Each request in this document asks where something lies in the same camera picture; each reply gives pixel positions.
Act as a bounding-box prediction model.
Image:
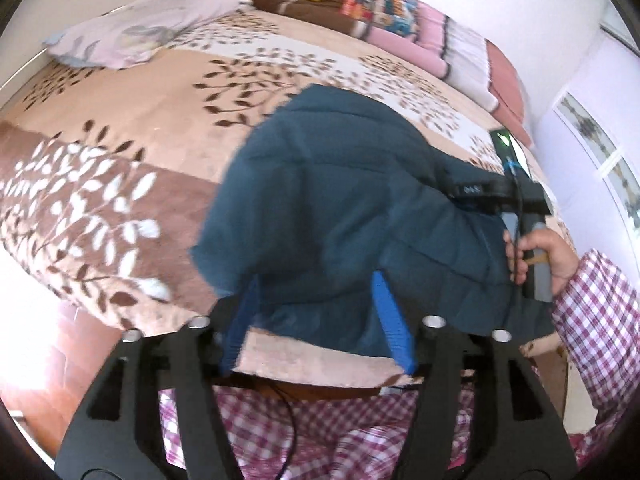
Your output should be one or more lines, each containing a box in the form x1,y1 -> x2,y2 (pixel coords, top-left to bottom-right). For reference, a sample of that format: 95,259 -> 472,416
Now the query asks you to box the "person's right hand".
502,227 -> 583,297

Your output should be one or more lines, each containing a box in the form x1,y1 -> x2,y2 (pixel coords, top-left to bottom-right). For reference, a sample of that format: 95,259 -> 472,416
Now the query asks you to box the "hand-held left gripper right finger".
371,270 -> 579,480

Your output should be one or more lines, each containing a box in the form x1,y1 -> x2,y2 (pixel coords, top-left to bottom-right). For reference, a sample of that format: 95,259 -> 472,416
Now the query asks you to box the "decorated framed wall panel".
551,89 -> 640,233

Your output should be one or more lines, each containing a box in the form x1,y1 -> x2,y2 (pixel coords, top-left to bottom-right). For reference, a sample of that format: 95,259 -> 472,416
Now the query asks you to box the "teal quilted jacket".
189,84 -> 558,376

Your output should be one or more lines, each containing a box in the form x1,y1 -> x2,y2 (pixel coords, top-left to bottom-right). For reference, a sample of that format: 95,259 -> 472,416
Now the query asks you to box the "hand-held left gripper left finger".
54,280 -> 262,480

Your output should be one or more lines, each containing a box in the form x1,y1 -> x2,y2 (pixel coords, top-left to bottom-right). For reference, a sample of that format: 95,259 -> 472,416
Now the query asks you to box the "salmon folded blanket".
482,39 -> 535,149

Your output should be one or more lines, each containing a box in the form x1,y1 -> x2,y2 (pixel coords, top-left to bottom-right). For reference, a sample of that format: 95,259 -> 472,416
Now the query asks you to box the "pink striped folded blanket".
364,2 -> 495,112

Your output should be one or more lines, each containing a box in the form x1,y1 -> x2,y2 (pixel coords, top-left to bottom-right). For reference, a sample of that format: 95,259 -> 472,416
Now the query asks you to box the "lilac floral pillow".
42,0 -> 242,71

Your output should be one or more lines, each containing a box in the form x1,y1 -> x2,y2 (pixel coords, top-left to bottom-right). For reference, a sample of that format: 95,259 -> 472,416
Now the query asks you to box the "leaf patterned bed blanket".
0,6 -> 576,392

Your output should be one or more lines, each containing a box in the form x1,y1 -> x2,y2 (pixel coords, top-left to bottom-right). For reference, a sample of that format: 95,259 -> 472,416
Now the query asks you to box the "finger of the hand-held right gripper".
446,171 -> 505,212

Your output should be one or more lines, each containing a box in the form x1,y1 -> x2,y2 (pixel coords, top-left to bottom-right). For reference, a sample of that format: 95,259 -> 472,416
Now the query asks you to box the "person's checked pink clothing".
159,385 -> 640,480

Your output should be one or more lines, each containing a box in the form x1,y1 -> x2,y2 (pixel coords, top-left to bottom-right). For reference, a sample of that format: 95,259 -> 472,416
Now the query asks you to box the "person's right forearm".
550,249 -> 640,463

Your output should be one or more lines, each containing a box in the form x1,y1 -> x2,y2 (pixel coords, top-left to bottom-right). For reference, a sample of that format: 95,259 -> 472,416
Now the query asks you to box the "colourful cartoon print cushion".
340,0 -> 422,37

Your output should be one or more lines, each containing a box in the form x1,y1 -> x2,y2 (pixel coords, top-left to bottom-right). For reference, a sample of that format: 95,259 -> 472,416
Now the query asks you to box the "black cable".
250,379 -> 303,480

